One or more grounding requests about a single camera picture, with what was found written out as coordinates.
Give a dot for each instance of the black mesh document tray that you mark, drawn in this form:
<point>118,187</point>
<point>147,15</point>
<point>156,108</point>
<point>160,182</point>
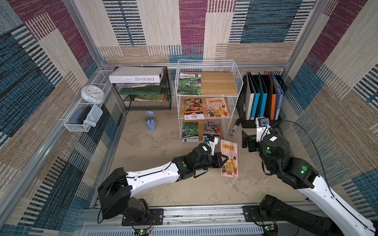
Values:
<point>131,105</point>

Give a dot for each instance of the orange marigold seed bag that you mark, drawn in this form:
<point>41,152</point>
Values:
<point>193,109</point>

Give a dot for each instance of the black file organizer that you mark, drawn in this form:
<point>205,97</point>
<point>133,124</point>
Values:
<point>241,107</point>

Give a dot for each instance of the green gourd seed bag top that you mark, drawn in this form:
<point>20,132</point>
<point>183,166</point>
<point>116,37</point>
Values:
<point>189,84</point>

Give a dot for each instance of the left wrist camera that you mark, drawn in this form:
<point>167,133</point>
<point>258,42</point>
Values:
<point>212,141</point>

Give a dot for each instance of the white folio box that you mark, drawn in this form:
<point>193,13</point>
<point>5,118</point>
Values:
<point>142,75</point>

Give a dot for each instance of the green and red book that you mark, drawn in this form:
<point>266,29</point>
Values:
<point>151,98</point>

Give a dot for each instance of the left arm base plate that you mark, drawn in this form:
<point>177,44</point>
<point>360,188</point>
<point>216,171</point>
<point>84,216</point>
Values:
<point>150,217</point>

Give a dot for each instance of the magazine stack under box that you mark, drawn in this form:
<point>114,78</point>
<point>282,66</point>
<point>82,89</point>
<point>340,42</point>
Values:
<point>135,85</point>

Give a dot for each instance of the orange file folder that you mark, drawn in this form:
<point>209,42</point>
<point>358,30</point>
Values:
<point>271,99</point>

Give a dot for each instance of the white file folder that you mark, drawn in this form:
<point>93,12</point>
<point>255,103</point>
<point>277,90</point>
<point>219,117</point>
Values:
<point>249,98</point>

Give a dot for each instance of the blue file folder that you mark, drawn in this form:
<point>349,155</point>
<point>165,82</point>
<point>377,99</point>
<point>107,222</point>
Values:
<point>279,96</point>

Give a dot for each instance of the dark blue case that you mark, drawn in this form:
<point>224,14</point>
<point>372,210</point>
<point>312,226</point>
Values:
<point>80,115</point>

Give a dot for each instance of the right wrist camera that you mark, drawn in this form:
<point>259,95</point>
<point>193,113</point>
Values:
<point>262,126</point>

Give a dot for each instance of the teal file folder left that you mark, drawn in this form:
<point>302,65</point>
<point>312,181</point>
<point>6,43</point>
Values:
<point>254,82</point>

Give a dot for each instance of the light blue cloth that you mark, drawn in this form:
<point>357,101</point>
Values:
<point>93,117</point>

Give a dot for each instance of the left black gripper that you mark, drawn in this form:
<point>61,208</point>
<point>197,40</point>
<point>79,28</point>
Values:
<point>217,163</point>

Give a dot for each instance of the teal file folder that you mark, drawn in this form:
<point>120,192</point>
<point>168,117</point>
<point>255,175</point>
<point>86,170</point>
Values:
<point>254,82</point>
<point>262,97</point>

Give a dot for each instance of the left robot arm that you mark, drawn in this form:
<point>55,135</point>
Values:
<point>117,192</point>

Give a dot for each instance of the teal file folder right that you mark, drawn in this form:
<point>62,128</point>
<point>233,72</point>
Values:
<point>262,97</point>

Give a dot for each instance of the black white remote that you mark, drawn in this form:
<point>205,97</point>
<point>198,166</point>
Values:
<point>235,127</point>

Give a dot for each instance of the white wire three-tier shelf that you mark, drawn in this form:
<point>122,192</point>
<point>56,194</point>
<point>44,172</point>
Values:
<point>206,92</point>

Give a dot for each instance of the green gourd seed bag bottom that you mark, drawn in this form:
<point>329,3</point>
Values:
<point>190,132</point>

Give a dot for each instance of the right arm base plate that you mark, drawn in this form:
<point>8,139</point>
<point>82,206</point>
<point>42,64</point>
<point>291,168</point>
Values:
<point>259,214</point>

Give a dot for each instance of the green plastic case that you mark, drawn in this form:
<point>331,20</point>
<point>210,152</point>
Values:
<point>140,90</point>

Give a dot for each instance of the pink flower seed bag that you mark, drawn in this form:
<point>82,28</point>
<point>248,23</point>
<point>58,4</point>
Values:
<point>211,128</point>

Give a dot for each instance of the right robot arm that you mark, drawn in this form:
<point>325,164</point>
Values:
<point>341,219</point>

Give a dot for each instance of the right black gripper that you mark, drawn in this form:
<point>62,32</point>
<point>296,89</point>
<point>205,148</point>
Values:
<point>250,142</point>

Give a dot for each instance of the white wire wall basket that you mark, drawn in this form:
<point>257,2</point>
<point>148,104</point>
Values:
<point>102,81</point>

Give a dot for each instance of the white round clock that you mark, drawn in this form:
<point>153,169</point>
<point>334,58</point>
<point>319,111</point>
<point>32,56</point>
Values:
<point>92,94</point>

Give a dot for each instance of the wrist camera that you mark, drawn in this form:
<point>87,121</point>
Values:
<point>262,126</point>
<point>212,141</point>

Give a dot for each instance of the green gourd seed bag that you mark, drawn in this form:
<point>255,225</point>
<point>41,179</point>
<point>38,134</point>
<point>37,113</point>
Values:
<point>189,84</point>
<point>190,132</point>

